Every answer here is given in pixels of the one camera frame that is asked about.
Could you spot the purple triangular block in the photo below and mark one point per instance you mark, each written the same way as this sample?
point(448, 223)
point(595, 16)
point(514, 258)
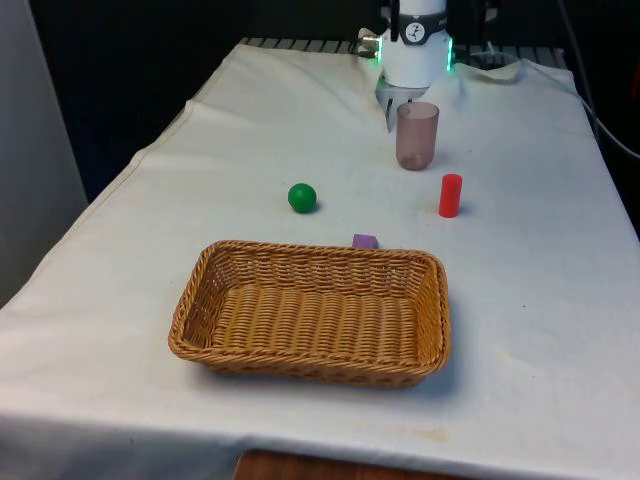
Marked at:
point(364, 241)

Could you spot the brown wicker basket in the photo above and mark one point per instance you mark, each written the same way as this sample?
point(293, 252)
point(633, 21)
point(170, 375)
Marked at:
point(320, 320)

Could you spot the red cylinder block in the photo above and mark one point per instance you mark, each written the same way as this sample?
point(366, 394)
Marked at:
point(449, 196)

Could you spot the green ball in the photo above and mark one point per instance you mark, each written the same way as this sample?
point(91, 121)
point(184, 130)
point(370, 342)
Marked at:
point(302, 198)

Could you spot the see-through pink cup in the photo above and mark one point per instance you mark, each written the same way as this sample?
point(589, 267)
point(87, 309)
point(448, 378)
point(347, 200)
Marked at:
point(417, 135)

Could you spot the pale locker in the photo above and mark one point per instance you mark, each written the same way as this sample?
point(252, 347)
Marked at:
point(35, 150)

